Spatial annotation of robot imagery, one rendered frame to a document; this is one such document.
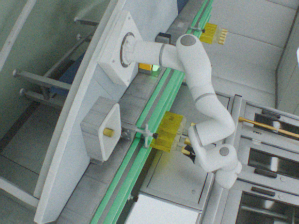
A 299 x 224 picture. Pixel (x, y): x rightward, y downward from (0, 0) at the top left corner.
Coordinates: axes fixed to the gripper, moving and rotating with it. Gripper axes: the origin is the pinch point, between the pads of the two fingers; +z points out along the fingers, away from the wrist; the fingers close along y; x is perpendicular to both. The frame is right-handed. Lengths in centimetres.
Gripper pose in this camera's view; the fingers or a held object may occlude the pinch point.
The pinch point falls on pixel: (188, 151)
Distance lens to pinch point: 140.9
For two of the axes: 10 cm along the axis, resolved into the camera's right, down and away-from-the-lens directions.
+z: -8.1, -4.4, 3.8
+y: 0.4, -7.0, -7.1
